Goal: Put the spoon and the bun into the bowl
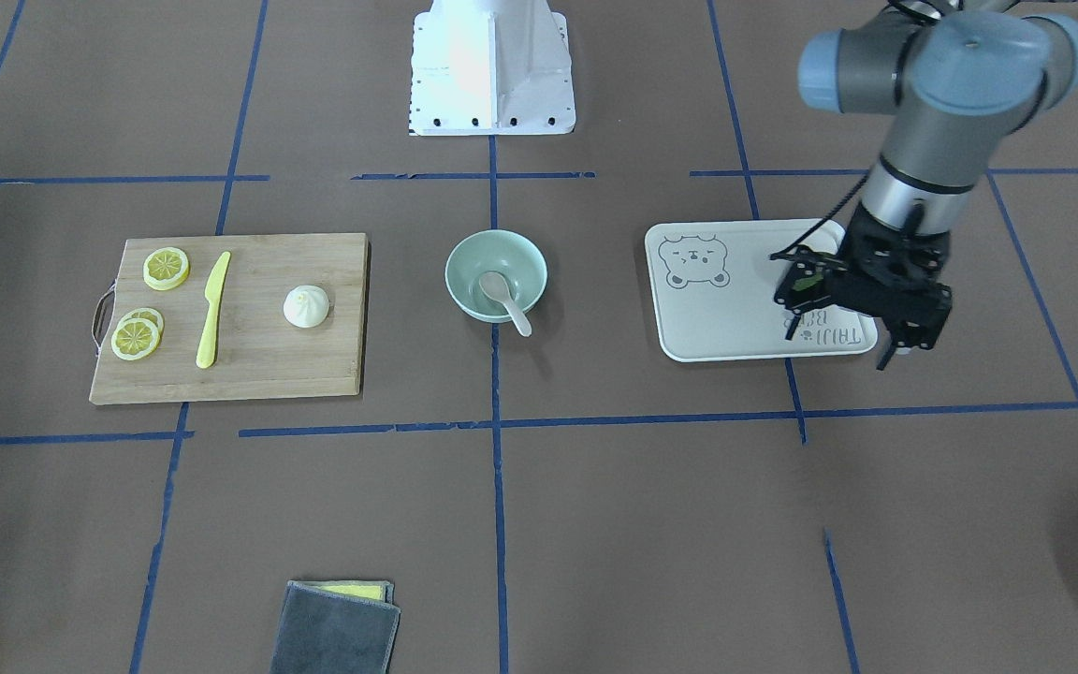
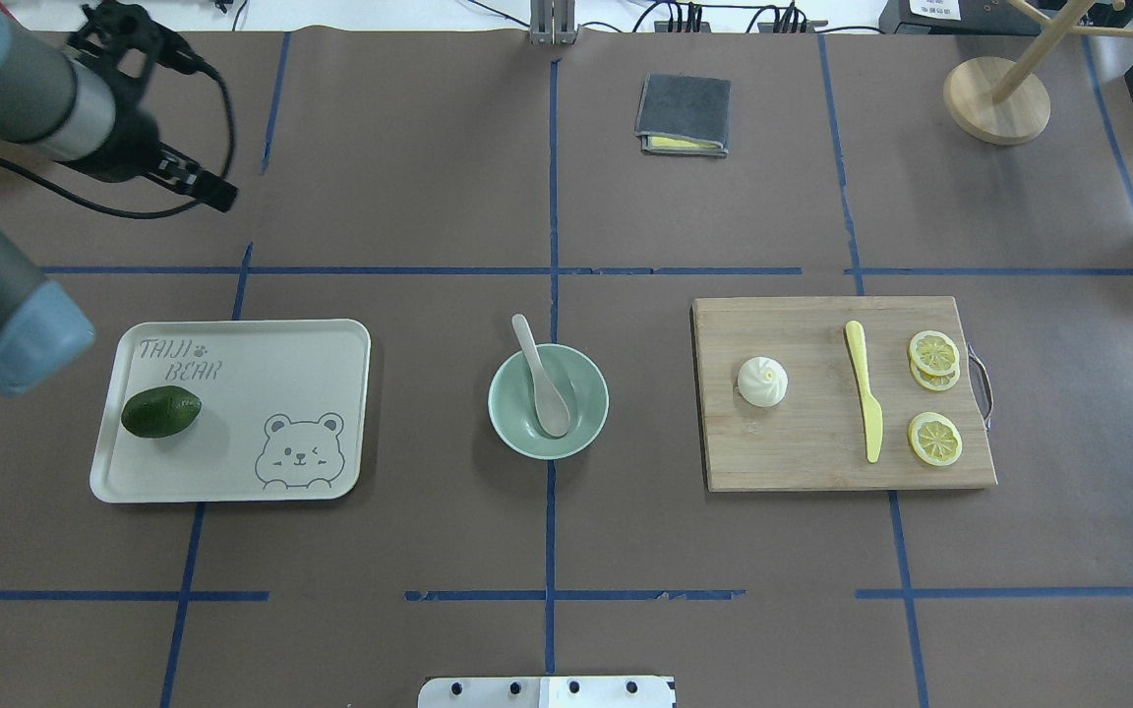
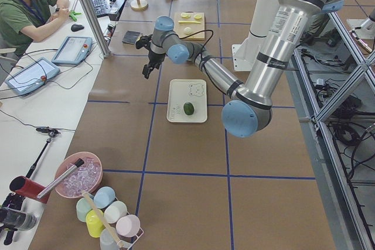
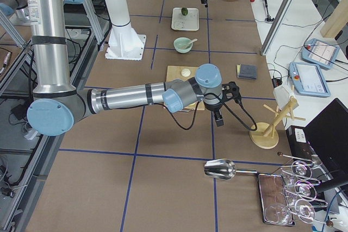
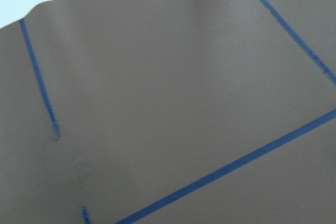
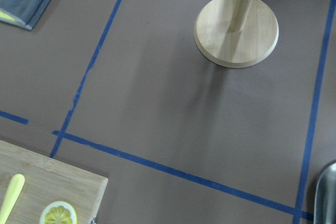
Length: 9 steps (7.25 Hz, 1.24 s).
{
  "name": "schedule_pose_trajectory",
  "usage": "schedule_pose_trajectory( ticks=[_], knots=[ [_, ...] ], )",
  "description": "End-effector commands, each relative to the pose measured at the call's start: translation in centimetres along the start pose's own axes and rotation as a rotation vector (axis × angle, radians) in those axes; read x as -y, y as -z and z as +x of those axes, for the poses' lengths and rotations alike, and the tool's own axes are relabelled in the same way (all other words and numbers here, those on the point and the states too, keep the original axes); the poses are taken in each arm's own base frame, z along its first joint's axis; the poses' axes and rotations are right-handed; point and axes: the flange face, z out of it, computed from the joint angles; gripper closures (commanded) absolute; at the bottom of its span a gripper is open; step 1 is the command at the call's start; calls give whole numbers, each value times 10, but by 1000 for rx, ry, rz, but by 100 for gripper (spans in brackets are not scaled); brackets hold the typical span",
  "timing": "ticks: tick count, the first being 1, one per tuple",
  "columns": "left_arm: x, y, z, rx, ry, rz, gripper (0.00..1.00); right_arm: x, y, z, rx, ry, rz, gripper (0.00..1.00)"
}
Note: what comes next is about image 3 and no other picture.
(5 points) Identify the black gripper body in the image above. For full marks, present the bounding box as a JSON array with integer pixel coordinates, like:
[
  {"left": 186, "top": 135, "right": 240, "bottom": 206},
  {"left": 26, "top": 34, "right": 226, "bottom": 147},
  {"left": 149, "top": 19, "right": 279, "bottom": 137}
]
[{"left": 148, "top": 50, "right": 165, "bottom": 69}]

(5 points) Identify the white steamed bun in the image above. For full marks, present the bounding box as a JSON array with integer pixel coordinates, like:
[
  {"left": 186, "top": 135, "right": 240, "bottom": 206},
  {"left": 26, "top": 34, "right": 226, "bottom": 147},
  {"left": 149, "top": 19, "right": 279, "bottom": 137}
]
[{"left": 183, "top": 26, "right": 192, "bottom": 35}]

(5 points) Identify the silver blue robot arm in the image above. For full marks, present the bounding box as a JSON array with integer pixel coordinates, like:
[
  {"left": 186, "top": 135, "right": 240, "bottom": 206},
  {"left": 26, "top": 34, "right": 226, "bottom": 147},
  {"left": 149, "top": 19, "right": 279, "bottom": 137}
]
[{"left": 135, "top": 0, "right": 344, "bottom": 138}]

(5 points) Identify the pink bowl of ice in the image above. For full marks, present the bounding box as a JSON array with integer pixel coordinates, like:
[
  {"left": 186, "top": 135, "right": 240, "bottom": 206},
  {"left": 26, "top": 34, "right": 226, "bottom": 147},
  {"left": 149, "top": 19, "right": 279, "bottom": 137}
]
[{"left": 55, "top": 152, "right": 103, "bottom": 198}]

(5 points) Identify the white bear tray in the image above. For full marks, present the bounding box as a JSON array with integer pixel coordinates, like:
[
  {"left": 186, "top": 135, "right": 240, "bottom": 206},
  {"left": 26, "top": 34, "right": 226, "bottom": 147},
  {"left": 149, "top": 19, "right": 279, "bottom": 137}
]
[{"left": 166, "top": 79, "right": 207, "bottom": 123}]

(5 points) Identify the wooden cutting board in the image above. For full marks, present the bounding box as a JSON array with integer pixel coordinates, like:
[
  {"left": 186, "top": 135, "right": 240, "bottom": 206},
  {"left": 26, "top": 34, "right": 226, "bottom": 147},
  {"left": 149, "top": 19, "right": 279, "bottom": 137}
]
[{"left": 173, "top": 12, "right": 205, "bottom": 40}]

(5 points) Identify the blue teach pendant tablet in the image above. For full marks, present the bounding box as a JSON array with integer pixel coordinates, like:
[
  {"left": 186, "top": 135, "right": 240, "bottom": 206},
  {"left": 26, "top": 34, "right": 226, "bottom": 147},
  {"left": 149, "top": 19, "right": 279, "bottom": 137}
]
[
  {"left": 51, "top": 36, "right": 93, "bottom": 66},
  {"left": 5, "top": 57, "right": 60, "bottom": 95}
]

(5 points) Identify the black keyboard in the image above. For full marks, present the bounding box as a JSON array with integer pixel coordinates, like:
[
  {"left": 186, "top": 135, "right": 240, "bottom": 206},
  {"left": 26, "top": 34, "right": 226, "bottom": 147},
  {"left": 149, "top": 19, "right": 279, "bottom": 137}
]
[{"left": 90, "top": 0, "right": 111, "bottom": 18}]

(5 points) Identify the black computer mouse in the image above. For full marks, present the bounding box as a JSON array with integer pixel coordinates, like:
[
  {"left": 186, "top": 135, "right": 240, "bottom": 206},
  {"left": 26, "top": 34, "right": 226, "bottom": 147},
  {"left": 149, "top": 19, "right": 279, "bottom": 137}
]
[{"left": 70, "top": 24, "right": 84, "bottom": 32}]

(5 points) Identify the black selfie stick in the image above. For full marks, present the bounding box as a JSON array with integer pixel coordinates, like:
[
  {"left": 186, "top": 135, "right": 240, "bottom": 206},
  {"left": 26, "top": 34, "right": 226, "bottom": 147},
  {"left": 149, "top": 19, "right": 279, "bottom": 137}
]
[{"left": 25, "top": 127, "right": 60, "bottom": 179}]

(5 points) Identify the man in green shirt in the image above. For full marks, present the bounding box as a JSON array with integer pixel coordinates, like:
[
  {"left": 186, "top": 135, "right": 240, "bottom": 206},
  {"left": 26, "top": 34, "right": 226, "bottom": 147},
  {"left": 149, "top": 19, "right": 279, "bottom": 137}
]
[{"left": 1, "top": 0, "right": 70, "bottom": 57}]

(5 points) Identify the blue cup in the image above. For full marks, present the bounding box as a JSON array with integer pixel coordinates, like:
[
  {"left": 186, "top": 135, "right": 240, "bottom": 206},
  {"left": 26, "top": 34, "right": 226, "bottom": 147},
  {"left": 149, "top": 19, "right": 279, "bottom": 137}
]
[{"left": 93, "top": 186, "right": 115, "bottom": 209}]

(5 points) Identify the white cup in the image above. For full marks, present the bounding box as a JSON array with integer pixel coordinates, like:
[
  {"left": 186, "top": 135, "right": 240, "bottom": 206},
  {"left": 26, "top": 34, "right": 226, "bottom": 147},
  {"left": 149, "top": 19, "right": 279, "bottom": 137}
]
[{"left": 104, "top": 200, "right": 128, "bottom": 224}]

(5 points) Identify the green cup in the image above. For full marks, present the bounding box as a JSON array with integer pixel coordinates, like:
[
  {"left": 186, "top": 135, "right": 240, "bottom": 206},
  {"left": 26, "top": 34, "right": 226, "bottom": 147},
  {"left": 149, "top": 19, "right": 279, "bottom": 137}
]
[{"left": 76, "top": 197, "right": 92, "bottom": 222}]

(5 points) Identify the pink cup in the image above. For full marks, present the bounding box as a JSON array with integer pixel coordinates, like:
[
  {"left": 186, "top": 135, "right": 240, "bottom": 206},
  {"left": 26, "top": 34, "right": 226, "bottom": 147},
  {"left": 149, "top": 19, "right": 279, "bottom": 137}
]
[{"left": 116, "top": 214, "right": 141, "bottom": 237}]

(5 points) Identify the yellow cup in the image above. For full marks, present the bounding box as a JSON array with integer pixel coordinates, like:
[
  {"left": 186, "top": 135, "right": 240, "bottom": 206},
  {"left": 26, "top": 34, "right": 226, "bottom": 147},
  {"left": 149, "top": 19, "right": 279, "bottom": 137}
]
[{"left": 86, "top": 210, "right": 105, "bottom": 238}]

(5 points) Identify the grey cup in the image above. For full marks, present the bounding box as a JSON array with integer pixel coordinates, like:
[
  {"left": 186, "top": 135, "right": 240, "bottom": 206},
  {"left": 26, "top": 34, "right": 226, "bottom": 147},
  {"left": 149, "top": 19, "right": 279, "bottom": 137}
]
[{"left": 100, "top": 229, "right": 119, "bottom": 250}]

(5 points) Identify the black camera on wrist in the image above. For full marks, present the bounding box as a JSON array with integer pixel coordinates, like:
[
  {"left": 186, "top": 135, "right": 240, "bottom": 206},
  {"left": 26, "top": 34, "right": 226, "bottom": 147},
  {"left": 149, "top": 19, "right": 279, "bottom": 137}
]
[{"left": 135, "top": 35, "right": 152, "bottom": 50}]

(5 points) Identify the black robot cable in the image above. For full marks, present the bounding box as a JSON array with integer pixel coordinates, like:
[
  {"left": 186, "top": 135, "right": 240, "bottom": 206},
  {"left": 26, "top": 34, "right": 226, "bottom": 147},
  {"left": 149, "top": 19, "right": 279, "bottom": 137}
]
[{"left": 179, "top": 29, "right": 235, "bottom": 93}]

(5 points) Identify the aluminium frame post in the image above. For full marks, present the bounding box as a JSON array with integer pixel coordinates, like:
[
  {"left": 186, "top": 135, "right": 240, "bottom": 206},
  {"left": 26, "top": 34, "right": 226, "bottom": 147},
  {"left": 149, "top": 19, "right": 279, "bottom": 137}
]
[{"left": 79, "top": 0, "right": 111, "bottom": 58}]

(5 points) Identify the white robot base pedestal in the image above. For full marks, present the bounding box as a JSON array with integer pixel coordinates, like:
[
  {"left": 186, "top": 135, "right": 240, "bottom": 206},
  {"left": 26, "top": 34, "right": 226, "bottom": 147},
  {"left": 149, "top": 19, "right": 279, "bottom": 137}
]
[{"left": 232, "top": 0, "right": 279, "bottom": 71}]

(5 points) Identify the red handled metal scoop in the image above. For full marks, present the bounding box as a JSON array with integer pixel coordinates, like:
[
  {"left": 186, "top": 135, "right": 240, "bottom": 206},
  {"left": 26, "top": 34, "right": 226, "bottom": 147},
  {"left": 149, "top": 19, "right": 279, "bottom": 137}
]
[{"left": 9, "top": 158, "right": 85, "bottom": 204}]

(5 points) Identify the wooden rack handle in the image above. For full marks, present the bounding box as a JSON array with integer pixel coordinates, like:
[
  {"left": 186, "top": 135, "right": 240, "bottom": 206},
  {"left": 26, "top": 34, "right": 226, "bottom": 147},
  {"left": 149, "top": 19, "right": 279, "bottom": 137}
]
[{"left": 81, "top": 190, "right": 125, "bottom": 249}]

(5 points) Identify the black tripod camera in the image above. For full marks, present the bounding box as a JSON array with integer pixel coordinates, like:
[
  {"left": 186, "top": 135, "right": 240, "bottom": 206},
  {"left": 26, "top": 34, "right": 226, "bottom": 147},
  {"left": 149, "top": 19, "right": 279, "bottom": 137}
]
[{"left": 1, "top": 192, "right": 38, "bottom": 245}]

